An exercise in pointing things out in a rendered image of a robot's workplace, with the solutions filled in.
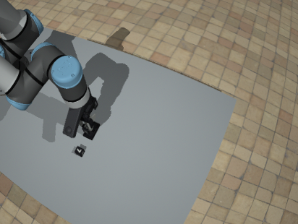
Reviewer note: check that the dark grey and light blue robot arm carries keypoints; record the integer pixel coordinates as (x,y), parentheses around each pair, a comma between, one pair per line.
(23,81)

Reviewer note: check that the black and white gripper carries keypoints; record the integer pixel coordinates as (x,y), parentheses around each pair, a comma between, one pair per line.
(86,117)

